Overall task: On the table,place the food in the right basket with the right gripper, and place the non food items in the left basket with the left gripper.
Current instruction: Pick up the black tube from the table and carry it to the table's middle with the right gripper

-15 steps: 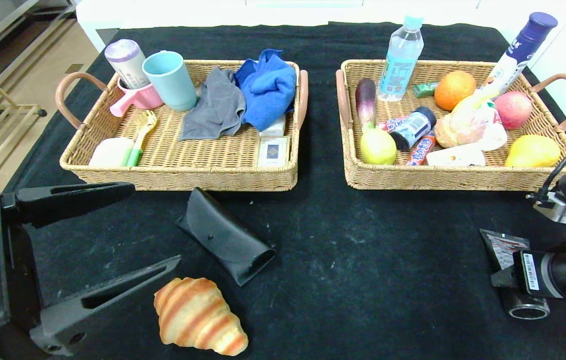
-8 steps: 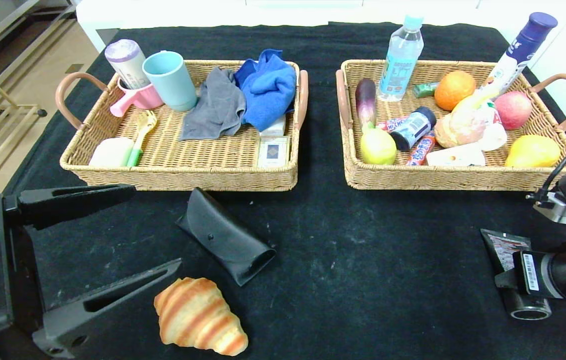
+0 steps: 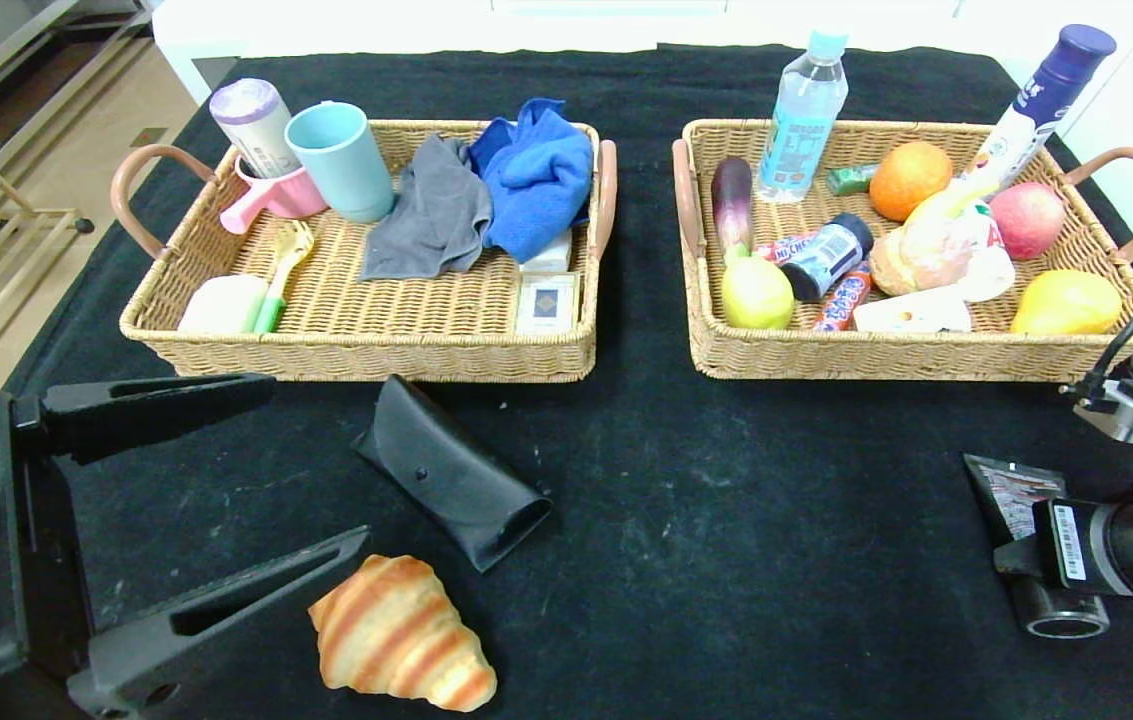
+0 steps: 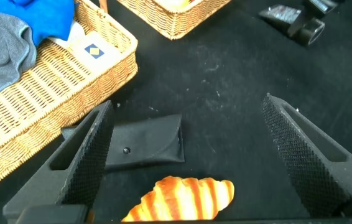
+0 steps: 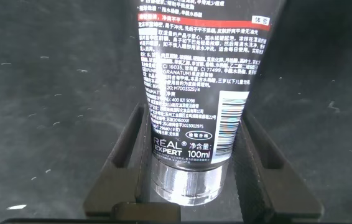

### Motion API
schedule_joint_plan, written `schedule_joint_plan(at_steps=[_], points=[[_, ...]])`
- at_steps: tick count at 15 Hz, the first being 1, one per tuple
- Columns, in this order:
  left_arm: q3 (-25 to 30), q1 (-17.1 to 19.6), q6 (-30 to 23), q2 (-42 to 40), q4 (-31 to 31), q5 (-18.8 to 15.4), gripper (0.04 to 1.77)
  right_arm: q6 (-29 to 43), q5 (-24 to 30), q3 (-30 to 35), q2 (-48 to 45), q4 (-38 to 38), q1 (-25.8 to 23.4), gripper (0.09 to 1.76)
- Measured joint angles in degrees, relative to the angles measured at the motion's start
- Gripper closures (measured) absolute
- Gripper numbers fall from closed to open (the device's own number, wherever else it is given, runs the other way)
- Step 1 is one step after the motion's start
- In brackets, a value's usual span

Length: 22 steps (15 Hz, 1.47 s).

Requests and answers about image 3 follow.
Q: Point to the orange fruit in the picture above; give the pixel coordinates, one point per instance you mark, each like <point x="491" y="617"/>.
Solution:
<point x="910" y="182"/>

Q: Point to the yellow banana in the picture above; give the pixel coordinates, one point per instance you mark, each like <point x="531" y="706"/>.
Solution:
<point x="956" y="200"/>

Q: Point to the grey cloth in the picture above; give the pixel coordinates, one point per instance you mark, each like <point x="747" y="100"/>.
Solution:
<point x="431" y="218"/>

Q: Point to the black leather glasses case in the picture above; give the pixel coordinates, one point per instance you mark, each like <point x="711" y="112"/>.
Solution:
<point x="446" y="470"/>

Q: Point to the small jar dark blue lid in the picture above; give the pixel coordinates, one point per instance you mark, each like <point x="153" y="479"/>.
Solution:
<point x="826" y="258"/>

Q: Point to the white bottle purple cap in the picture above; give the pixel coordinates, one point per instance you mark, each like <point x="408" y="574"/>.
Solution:
<point x="1026" y="118"/>

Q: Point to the yellow lemon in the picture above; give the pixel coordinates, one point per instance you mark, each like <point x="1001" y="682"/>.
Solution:
<point x="756" y="295"/>

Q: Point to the pale white soap bar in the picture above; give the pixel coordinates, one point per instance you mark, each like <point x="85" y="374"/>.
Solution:
<point x="223" y="304"/>

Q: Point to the white tumbler lilac lid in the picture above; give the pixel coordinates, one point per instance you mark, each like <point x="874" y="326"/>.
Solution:
<point x="254" y="122"/>

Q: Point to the card box blue diamond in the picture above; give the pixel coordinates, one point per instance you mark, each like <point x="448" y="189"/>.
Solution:
<point x="546" y="303"/>

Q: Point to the clear water bottle blue label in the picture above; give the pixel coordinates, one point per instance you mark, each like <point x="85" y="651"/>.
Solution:
<point x="801" y="120"/>

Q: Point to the plain white small box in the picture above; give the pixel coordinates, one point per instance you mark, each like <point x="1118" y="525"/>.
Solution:
<point x="551" y="256"/>

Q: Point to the round cream puff bread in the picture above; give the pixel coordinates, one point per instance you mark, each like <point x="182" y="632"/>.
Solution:
<point x="916" y="260"/>

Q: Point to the orange blue candy roll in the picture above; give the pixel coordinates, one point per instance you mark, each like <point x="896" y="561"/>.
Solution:
<point x="844" y="300"/>

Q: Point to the red apple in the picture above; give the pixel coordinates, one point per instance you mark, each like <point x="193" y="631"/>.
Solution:
<point x="1026" y="220"/>

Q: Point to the black cosmetic tube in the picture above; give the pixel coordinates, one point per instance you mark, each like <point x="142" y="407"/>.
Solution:
<point x="1011" y="490"/>

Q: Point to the black table cloth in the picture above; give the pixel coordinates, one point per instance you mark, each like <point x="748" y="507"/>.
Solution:
<point x="676" y="600"/>

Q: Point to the red white candy roll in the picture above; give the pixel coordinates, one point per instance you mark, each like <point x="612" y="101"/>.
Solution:
<point x="771" y="247"/>

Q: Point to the white background table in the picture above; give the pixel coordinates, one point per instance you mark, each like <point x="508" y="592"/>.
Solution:
<point x="376" y="30"/>

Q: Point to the white yogurt drink bottle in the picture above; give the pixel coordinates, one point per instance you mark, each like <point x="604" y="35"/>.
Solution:
<point x="996" y="270"/>

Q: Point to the purple eggplant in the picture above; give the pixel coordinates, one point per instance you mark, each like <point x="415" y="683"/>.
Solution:
<point x="732" y="200"/>

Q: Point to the blue cloth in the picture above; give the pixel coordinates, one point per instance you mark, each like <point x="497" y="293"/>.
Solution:
<point x="536" y="178"/>

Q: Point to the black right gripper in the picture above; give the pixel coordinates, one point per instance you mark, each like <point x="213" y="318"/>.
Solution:
<point x="1067" y="541"/>

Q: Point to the striped golden croissant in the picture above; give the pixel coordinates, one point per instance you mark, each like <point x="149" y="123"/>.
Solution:
<point x="391" y="630"/>

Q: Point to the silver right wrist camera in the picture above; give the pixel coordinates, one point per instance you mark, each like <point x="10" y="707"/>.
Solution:
<point x="1121" y="415"/>

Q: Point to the yellow pear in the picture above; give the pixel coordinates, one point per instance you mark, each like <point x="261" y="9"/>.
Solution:
<point x="1066" y="305"/>

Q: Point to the small green candy pack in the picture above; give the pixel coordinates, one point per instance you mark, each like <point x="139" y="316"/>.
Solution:
<point x="848" y="181"/>

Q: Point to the light blue plastic cup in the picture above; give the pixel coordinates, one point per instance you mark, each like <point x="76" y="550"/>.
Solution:
<point x="344" y="168"/>

